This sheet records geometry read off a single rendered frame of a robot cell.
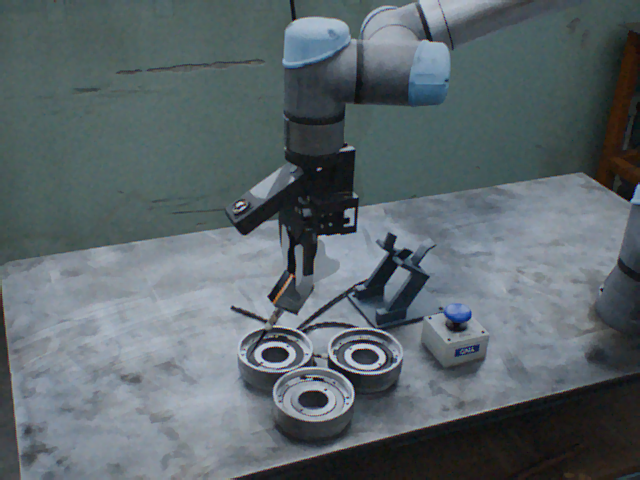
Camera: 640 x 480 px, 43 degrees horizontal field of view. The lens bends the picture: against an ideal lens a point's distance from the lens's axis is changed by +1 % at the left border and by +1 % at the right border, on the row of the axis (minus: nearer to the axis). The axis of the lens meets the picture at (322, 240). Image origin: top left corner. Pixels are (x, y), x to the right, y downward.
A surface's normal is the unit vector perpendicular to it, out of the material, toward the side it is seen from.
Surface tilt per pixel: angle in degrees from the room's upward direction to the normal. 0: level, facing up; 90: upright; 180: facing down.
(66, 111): 90
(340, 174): 90
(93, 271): 0
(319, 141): 90
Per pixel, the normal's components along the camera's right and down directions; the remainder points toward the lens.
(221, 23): 0.37, 0.47
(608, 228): 0.04, -0.87
